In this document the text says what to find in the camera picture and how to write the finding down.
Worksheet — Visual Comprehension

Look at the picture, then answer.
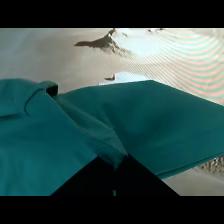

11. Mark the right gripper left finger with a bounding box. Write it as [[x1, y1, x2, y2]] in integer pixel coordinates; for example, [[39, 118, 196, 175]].
[[50, 155, 116, 197]]

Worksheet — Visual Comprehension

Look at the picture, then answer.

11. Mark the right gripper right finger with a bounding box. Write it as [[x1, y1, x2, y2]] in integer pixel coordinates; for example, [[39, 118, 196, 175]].
[[114, 154, 181, 197]]

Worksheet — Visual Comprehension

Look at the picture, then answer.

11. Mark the green T-shirt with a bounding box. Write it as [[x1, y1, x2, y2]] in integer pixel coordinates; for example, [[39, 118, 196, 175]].
[[0, 77, 224, 197]]

